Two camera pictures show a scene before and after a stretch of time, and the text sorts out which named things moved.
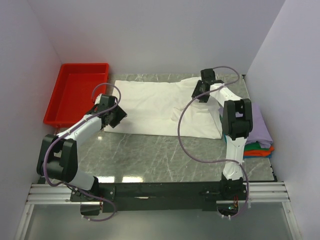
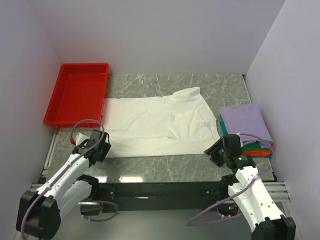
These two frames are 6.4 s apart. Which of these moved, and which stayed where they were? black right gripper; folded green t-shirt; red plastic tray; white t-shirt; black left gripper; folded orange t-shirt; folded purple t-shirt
Moved: white t-shirt; black left gripper; black right gripper
Stayed: red plastic tray; folded green t-shirt; folded orange t-shirt; folded purple t-shirt
